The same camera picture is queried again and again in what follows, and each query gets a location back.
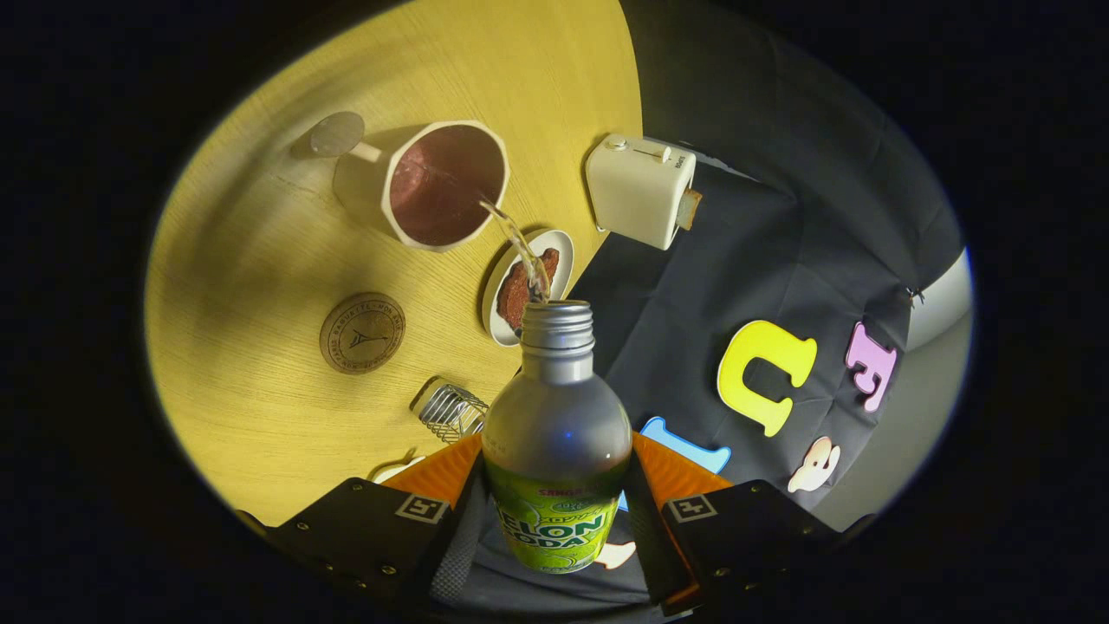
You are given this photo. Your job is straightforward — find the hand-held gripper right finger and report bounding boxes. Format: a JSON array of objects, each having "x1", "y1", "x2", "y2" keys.
[{"x1": 622, "y1": 432, "x2": 841, "y2": 618}]

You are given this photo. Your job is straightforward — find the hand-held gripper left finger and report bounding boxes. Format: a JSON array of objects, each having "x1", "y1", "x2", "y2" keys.
[{"x1": 251, "y1": 432, "x2": 486, "y2": 612}]

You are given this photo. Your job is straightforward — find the silver bottle with green label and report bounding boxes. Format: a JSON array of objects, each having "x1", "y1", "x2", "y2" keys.
[{"x1": 482, "y1": 300, "x2": 633, "y2": 575}]

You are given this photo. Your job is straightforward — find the round wooden coaster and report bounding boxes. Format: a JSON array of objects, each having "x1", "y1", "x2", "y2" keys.
[{"x1": 319, "y1": 292, "x2": 407, "y2": 375}]

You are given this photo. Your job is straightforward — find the clear poured juice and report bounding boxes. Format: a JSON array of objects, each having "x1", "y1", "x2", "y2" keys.
[{"x1": 479, "y1": 201, "x2": 553, "y2": 302}]

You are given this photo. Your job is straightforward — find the beige cup with round handle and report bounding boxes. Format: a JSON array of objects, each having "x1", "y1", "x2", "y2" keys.
[{"x1": 309, "y1": 111, "x2": 510, "y2": 253}]

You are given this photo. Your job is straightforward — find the white divided dish with beans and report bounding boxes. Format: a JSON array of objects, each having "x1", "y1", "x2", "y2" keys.
[{"x1": 371, "y1": 455, "x2": 425, "y2": 484}]

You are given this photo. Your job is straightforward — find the brown cookie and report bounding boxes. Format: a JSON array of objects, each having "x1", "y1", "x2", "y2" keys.
[
  {"x1": 520, "y1": 248, "x2": 561, "y2": 300},
  {"x1": 496, "y1": 269, "x2": 531, "y2": 332}
]

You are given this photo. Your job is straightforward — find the small white plate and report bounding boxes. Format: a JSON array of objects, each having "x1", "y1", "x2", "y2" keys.
[{"x1": 481, "y1": 229, "x2": 575, "y2": 348}]

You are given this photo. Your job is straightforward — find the cream toaster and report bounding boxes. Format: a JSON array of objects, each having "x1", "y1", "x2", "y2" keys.
[{"x1": 586, "y1": 133, "x2": 703, "y2": 251}]

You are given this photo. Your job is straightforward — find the wooden table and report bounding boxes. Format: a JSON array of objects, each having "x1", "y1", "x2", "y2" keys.
[{"x1": 143, "y1": 0, "x2": 644, "y2": 530}]

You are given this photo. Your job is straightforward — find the small wire basket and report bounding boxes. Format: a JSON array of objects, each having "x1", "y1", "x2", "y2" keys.
[{"x1": 410, "y1": 384, "x2": 490, "y2": 445}]

